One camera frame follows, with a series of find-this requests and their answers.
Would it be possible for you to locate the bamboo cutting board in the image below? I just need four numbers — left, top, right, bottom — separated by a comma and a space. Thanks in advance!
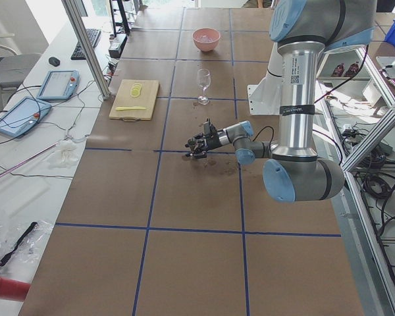
109, 80, 159, 120

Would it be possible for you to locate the steel jigger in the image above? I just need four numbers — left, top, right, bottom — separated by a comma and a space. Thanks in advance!
185, 138, 198, 156

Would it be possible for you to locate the pink ice bowl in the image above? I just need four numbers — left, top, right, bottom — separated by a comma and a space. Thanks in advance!
192, 28, 221, 52

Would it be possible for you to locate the clear wine glass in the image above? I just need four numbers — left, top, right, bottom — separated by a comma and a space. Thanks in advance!
197, 68, 211, 105

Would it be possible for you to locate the teach pendant far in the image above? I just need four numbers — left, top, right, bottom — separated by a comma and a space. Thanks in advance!
37, 70, 80, 102

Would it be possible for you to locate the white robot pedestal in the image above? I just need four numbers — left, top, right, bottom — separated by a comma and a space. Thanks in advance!
248, 43, 282, 115

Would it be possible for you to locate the black computer mouse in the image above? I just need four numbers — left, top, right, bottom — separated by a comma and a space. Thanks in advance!
49, 57, 61, 66

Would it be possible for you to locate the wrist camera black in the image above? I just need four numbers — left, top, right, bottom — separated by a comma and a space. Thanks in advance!
203, 118, 217, 138

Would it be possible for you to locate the white cloth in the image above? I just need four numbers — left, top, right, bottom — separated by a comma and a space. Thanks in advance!
47, 140, 79, 168

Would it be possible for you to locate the black keyboard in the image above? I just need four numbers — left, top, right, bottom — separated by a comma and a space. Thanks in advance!
70, 28, 102, 61

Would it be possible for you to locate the teach pendant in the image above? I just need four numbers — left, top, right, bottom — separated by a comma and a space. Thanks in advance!
0, 97, 51, 138
37, 70, 80, 102

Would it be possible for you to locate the aluminium frame post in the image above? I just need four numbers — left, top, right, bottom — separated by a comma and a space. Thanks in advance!
61, 0, 111, 100

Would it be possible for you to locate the yellow plastic knife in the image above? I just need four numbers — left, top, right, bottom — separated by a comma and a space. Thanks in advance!
115, 106, 147, 111

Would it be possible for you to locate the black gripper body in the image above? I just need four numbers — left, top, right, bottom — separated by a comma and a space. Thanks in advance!
203, 131, 221, 151

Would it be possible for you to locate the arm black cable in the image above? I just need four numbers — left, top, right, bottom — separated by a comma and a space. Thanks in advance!
251, 126, 279, 145

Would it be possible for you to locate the red bottle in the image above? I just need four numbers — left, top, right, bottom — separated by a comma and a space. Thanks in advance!
0, 276, 30, 302

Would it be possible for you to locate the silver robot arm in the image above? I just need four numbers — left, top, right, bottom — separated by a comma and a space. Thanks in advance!
186, 1, 377, 202

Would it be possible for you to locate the ice cubes pile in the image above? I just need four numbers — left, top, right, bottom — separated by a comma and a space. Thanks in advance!
196, 34, 214, 43

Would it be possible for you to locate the teach pendant near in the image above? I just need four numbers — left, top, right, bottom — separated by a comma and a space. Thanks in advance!
0, 97, 51, 138

